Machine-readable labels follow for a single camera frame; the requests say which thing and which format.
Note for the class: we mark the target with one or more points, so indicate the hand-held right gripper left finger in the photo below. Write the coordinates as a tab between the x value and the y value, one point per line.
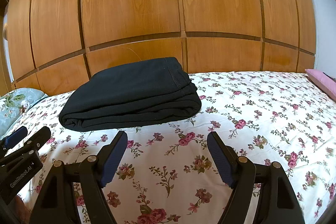
115	158

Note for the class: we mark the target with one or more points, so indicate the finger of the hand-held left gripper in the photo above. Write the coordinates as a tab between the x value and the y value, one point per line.
15	134
43	134

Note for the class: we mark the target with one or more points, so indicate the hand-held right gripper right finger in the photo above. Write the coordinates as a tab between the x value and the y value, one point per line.
219	158

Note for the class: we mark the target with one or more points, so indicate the black pants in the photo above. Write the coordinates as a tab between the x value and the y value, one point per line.
126	92

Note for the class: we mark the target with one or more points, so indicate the green floral pillow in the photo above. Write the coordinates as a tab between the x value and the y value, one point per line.
13	103

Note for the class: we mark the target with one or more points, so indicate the floral bed sheet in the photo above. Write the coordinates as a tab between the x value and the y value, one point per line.
262	121

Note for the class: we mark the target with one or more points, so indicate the pink pillow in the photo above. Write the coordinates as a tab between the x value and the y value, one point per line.
323	81

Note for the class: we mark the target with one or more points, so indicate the wooden wardrobe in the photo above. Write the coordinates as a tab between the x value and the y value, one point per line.
131	16

